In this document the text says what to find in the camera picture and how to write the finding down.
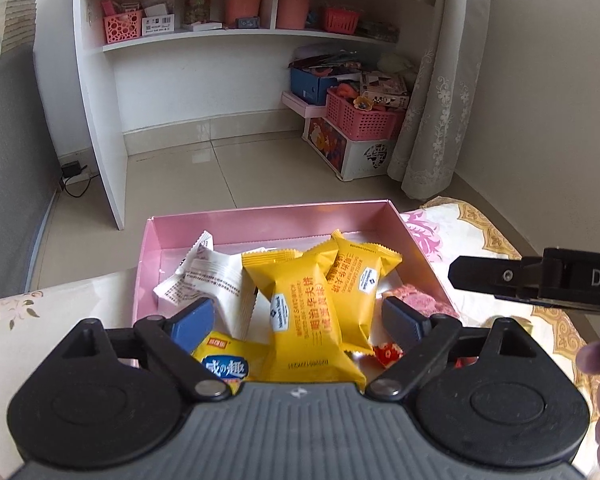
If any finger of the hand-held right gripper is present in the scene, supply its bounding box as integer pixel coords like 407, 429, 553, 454
449, 255, 543, 302

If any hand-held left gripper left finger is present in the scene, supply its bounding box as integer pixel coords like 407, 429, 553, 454
60, 296, 232, 402

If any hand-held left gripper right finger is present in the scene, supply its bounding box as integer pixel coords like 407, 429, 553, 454
365, 295, 538, 402

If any pink snack packet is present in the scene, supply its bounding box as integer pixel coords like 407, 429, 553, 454
380, 284, 456, 321

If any red white snack packet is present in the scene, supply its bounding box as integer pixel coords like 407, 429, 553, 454
370, 342, 406, 363

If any small yellow snack packet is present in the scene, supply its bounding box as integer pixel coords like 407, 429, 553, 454
192, 332, 276, 396

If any large yellow snack packet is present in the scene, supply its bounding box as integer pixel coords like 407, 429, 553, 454
330, 230, 403, 353
241, 249, 368, 391

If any pink cardboard box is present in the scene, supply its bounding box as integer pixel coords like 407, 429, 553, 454
132, 199, 463, 368

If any floral blanket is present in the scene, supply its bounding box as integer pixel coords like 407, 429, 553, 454
0, 195, 600, 466

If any white patterned storage box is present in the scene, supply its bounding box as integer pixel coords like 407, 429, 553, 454
302, 116, 396, 182

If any lace curtain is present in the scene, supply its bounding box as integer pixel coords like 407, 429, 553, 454
387, 0, 491, 201

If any power adapter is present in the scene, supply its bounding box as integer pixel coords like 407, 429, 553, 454
60, 160, 88, 181

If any pink floor basket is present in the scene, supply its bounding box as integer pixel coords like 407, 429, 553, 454
326, 87, 406, 141

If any patterned cardboard box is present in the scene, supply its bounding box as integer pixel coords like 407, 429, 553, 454
360, 72, 411, 108

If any grey sofa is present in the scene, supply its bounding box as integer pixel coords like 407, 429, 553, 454
0, 45, 76, 301

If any pink tray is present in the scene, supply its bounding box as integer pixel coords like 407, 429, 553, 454
281, 91, 328, 118

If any white shelf desk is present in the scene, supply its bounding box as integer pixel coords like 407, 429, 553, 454
72, 0, 443, 231

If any blue storage box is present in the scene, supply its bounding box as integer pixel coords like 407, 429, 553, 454
290, 67, 338, 106

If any dark patterned flat item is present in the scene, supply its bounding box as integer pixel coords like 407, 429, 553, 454
355, 21, 400, 43

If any red small basket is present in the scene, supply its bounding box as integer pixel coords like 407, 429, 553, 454
322, 7, 360, 36

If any white small box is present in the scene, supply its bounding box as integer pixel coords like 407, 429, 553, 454
141, 14, 176, 37

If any pink perforated basket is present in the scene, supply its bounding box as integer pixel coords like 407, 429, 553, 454
103, 10, 145, 44

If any colourful jar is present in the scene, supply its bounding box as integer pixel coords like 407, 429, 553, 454
184, 0, 212, 26

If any orange pen cup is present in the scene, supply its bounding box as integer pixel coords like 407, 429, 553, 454
224, 0, 262, 26

